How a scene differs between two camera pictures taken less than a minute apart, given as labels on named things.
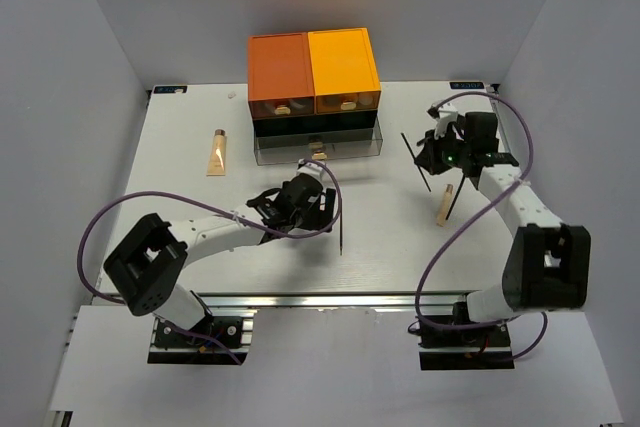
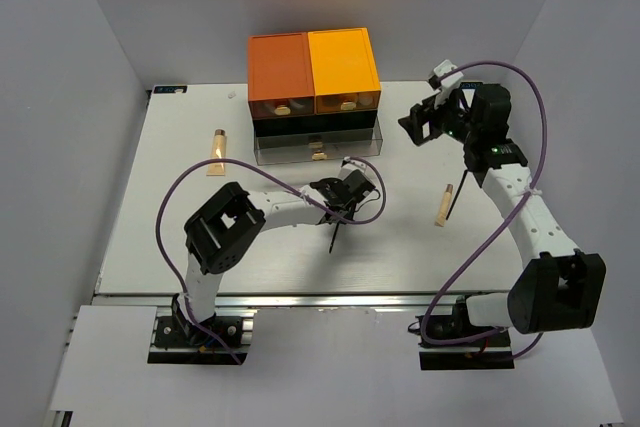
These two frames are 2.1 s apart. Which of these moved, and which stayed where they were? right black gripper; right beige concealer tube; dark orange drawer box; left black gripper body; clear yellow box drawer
Moved: right black gripper; left black gripper body
Stayed: clear yellow box drawer; right beige concealer tube; dark orange drawer box
